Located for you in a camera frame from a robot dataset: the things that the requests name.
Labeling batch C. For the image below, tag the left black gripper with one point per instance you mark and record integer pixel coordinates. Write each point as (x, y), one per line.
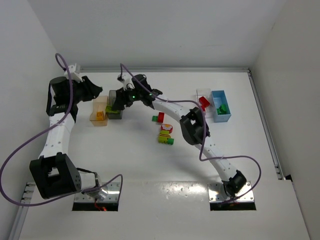
(88, 87)

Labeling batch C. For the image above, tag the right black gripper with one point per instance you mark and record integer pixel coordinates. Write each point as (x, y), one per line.
(120, 98)

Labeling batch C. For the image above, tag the orange slice lego brick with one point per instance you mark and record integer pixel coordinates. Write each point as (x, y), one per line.
(100, 116)

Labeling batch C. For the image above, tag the small green lego brick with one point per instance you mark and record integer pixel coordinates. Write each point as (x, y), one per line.
(155, 118)

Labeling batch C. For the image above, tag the red square lego brick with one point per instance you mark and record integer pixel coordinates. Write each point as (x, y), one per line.
(160, 117)

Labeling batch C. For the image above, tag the red flower lego brick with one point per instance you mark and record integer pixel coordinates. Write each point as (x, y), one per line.
(167, 127)

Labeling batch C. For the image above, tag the yellow striped lego brick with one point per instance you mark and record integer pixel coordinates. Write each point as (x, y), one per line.
(163, 136)

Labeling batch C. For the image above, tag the green lego brick bottom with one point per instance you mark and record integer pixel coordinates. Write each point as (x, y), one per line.
(170, 141)

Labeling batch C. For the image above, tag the red rounded lego brick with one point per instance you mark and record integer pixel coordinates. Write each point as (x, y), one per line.
(204, 101)

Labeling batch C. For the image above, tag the green lego plate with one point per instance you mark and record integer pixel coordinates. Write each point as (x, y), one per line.
(218, 112)

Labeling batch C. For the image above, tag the green curved lego brick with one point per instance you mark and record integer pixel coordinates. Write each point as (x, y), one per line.
(223, 109)

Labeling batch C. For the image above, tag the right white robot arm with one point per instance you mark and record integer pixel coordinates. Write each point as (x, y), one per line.
(194, 127)

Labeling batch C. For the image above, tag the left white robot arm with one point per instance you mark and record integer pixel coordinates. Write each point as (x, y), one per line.
(53, 172)

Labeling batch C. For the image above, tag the grey translucent container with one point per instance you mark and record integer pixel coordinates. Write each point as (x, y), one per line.
(112, 95)

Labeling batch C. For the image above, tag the orange translucent container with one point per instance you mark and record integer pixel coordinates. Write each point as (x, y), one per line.
(99, 104)

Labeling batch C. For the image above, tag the clear plastic container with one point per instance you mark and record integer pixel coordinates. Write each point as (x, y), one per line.
(207, 93)

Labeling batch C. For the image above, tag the blue plastic container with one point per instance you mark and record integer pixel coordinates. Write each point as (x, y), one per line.
(218, 98)

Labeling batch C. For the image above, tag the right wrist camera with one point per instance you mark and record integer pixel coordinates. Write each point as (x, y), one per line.
(125, 80)

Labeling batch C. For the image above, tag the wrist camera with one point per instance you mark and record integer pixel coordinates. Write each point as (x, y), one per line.
(125, 80)
(74, 70)

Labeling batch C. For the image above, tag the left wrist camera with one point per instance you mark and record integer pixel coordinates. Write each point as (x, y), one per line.
(74, 70)

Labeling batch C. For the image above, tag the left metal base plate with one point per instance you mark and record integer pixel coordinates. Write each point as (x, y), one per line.
(109, 194)

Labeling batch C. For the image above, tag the metal base plate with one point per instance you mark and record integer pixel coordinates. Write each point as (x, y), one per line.
(217, 193)
(109, 194)

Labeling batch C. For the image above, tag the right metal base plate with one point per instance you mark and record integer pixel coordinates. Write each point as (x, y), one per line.
(217, 193)

